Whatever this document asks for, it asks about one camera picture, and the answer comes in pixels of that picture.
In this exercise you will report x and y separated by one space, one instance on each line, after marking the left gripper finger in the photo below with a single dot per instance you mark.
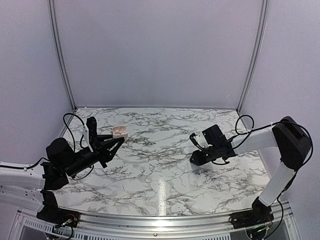
101 138
110 147

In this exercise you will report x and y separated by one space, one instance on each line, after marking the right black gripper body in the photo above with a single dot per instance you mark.
213 155

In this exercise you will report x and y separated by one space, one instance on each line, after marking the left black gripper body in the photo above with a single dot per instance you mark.
99 153

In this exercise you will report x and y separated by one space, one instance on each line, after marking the white round charging case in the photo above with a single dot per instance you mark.
119 131

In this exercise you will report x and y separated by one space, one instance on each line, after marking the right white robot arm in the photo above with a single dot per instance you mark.
293 141

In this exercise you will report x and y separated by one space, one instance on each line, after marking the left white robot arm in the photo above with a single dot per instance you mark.
32 187

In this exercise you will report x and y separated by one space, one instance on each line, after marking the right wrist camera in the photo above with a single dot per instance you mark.
198 139

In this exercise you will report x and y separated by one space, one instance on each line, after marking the aluminium front rail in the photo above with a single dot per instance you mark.
101 226

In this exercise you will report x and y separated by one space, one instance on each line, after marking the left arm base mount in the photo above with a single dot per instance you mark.
52 213

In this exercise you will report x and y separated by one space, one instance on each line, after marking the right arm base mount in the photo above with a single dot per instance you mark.
257 215

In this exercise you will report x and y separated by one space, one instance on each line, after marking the right aluminium corner post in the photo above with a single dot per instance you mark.
255 54

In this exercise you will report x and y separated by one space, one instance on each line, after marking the aluminium corner post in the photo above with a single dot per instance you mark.
59 53
255 54

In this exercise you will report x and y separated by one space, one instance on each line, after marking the left aluminium corner post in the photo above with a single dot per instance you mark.
59 53

